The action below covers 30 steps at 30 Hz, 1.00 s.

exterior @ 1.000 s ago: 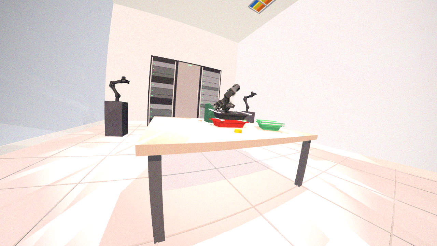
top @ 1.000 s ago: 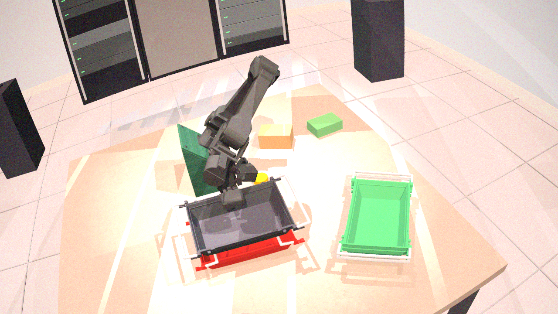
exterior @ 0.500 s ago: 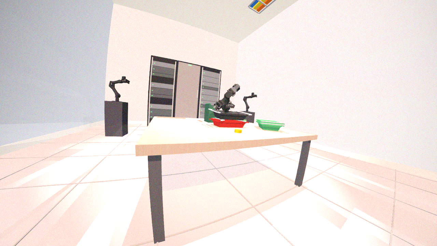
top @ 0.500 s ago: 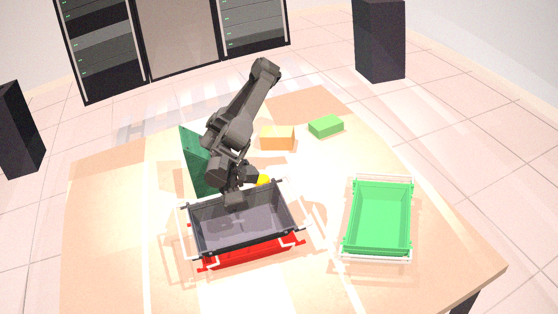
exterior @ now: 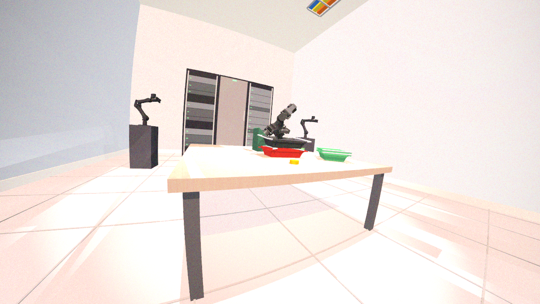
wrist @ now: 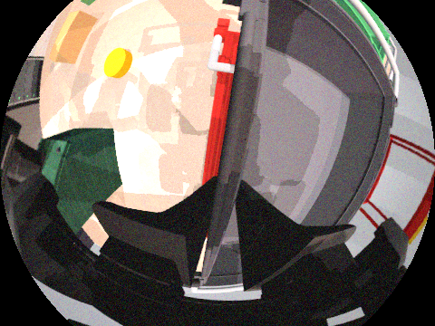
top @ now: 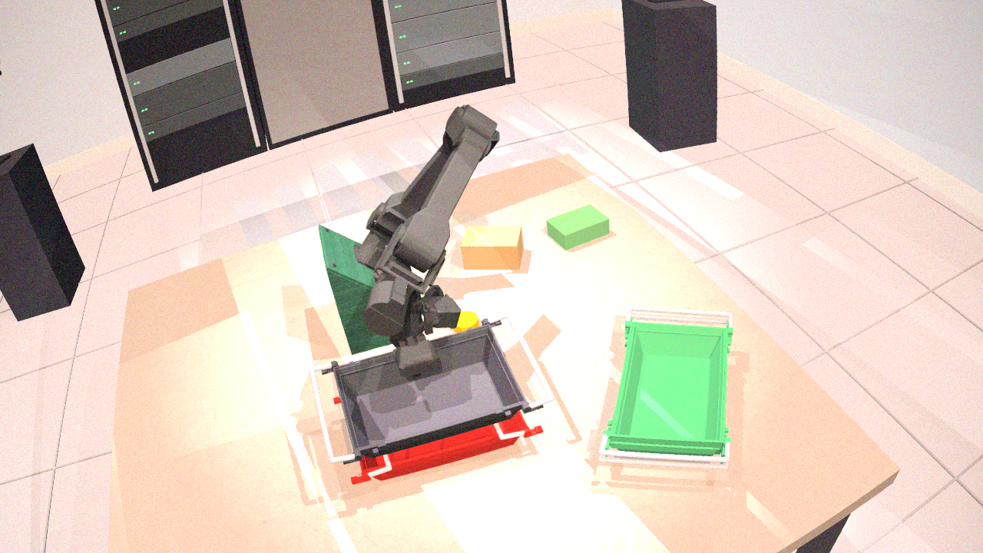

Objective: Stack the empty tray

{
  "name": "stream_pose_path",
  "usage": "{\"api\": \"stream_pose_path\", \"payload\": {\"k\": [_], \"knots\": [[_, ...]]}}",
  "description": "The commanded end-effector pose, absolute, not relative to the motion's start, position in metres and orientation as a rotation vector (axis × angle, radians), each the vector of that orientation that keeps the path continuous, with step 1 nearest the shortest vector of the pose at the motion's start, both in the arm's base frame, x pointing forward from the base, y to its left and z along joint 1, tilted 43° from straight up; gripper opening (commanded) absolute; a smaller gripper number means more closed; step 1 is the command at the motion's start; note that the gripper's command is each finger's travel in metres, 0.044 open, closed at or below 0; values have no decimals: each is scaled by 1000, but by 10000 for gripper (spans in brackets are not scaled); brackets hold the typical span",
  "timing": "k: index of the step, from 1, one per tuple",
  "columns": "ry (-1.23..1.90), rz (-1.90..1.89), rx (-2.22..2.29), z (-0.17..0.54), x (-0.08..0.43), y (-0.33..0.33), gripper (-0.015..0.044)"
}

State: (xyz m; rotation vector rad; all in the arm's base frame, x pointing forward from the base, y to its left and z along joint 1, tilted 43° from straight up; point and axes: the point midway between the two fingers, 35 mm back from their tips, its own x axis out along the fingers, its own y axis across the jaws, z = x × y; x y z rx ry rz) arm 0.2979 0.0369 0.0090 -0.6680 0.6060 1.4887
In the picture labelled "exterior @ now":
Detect red plastic tray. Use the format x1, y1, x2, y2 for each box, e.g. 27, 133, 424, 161
261, 146, 308, 158

